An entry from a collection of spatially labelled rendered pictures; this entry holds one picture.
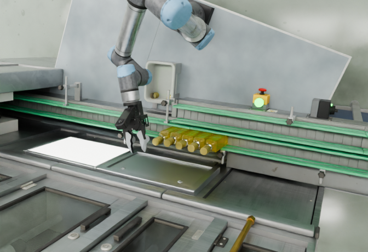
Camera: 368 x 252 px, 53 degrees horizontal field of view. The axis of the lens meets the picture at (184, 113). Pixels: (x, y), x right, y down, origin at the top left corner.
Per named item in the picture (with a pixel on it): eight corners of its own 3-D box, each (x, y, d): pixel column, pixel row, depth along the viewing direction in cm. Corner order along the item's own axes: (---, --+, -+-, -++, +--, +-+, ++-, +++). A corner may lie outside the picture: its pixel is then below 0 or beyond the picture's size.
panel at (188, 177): (69, 140, 211) (22, 155, 181) (69, 135, 211) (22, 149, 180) (219, 172, 178) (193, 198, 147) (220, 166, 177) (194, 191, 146)
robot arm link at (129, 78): (138, 63, 155) (127, 63, 148) (143, 89, 156) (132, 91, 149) (123, 66, 159) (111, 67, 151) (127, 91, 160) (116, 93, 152)
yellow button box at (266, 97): (254, 106, 189) (251, 108, 183) (256, 91, 188) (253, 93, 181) (268, 108, 187) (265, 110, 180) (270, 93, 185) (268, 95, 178)
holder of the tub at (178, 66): (151, 108, 214) (144, 110, 206) (154, 59, 208) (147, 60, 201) (178, 112, 207) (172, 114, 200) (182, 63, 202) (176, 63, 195)
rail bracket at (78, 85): (81, 101, 228) (56, 106, 208) (82, 74, 225) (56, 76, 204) (88, 102, 226) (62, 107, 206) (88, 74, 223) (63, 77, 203)
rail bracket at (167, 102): (170, 120, 195) (159, 124, 183) (172, 88, 191) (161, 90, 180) (174, 120, 194) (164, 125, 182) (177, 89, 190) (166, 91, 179)
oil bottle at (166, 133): (175, 134, 195) (156, 143, 176) (176, 124, 194) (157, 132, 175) (184, 136, 193) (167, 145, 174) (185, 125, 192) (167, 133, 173)
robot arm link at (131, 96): (132, 91, 149) (115, 93, 152) (134, 102, 149) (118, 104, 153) (142, 89, 156) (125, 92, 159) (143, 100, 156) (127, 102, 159)
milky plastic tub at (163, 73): (150, 99, 212) (143, 101, 204) (153, 59, 208) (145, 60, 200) (178, 103, 206) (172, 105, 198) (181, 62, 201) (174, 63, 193)
